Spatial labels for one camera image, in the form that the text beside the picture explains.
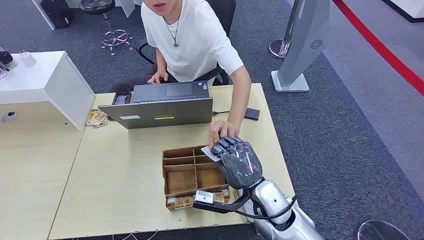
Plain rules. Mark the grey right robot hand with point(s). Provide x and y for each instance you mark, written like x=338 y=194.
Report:
x=240 y=165

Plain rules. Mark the person's left hand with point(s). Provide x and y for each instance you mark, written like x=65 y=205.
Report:
x=223 y=129

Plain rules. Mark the person's right hand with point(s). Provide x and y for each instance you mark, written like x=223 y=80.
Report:
x=158 y=76

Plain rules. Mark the white ID card with photo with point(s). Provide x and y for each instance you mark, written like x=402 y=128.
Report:
x=208 y=153

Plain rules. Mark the person's left forearm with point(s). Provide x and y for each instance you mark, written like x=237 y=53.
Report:
x=240 y=96

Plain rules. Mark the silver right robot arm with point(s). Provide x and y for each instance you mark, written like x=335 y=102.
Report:
x=275 y=202

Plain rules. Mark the person's right forearm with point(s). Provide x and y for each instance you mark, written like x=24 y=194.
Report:
x=161 y=63

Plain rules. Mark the black card reader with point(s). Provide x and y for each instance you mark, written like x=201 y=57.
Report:
x=252 y=114

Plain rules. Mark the yellow patterned room key card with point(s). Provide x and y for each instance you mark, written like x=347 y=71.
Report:
x=219 y=197
x=184 y=202

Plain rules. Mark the person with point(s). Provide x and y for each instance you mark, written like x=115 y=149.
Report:
x=195 y=43

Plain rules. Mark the plain white card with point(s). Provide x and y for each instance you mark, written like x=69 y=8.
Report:
x=171 y=200

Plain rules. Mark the grey laptop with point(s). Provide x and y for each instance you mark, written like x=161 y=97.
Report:
x=165 y=114

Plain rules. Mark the black smartphone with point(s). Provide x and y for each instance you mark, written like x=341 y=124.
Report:
x=122 y=98

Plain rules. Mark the wooden compartment organizer box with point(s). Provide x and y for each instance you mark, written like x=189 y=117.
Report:
x=180 y=180

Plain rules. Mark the stack of yellow cards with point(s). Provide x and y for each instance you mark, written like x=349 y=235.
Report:
x=96 y=118

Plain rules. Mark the white furniture panel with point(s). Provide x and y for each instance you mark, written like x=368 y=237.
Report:
x=127 y=6
x=44 y=15

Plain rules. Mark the black office chair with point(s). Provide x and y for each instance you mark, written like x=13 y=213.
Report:
x=223 y=13

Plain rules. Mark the black stool with chrome base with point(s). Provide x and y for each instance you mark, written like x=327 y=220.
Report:
x=96 y=5

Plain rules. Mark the silver kiosk stand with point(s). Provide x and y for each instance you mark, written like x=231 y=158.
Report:
x=304 y=43

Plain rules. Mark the black box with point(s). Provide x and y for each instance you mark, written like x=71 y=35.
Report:
x=58 y=13

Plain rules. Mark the white desk riser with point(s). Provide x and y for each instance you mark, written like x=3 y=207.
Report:
x=39 y=76

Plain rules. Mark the white plug charger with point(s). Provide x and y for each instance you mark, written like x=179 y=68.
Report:
x=28 y=59

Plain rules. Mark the round chrome base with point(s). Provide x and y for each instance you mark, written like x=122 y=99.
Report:
x=377 y=232

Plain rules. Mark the round white device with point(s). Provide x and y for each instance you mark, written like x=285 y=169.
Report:
x=10 y=117

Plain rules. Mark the small black device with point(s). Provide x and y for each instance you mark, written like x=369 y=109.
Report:
x=5 y=57

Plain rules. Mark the grey flat device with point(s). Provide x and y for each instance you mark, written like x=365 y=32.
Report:
x=2 y=73

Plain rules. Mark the red barrier belt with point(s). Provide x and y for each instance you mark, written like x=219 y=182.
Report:
x=381 y=48

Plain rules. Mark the white platform with black edge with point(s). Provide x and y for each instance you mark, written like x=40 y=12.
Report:
x=410 y=6

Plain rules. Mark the chrome stanchion post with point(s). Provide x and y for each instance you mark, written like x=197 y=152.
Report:
x=281 y=46

